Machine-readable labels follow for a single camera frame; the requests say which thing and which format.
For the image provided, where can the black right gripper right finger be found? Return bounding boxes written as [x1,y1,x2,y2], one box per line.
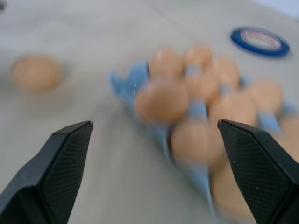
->
[217,119,299,224]

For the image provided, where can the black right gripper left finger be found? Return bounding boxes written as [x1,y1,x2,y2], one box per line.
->
[0,120,94,224]

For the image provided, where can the brown egg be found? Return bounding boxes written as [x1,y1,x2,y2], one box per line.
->
[210,161,255,224]
[134,78,189,123]
[275,115,299,164]
[208,93,257,126]
[9,54,62,92]
[182,45,214,70]
[206,57,240,91]
[184,72,220,105]
[148,48,184,81]
[170,119,227,164]
[245,79,284,113]

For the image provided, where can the light blue egg carton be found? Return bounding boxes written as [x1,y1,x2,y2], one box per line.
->
[107,60,299,224]

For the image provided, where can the blue tape roll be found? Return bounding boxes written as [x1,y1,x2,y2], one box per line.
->
[229,27,291,58]

